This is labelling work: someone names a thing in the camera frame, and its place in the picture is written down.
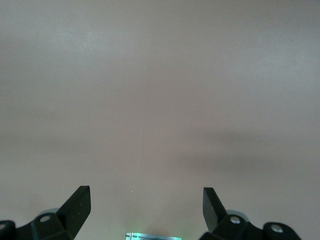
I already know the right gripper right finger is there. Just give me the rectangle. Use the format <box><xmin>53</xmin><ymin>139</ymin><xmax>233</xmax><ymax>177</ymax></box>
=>
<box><xmin>199</xmin><ymin>186</ymin><xmax>301</xmax><ymax>240</ymax></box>

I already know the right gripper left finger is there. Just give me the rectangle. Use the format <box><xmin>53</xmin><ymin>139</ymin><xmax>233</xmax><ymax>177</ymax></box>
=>
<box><xmin>0</xmin><ymin>185</ymin><xmax>92</xmax><ymax>240</ymax></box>

